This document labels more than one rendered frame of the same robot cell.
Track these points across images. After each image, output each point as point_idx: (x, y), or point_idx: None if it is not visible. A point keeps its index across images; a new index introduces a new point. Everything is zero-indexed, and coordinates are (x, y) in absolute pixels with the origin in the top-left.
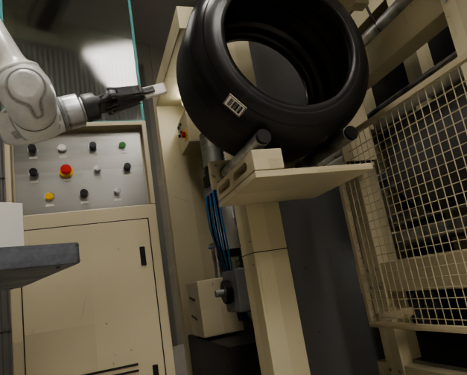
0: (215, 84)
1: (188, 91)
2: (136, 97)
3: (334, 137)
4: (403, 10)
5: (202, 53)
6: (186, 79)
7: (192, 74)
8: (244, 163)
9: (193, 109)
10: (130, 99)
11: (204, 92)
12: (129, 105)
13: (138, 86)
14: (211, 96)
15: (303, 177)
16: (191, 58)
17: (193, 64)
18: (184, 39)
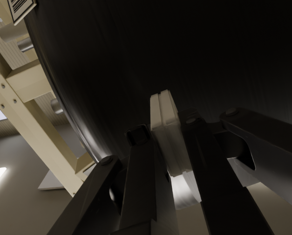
0: (50, 57)
1: (185, 62)
2: (134, 162)
3: None
4: None
5: (85, 134)
6: (178, 97)
7: (118, 105)
8: None
9: (203, 1)
10: (143, 179)
11: (81, 45)
12: (255, 141)
13: (112, 199)
14: (62, 30)
15: None
16: (115, 139)
17: (108, 126)
18: (183, 180)
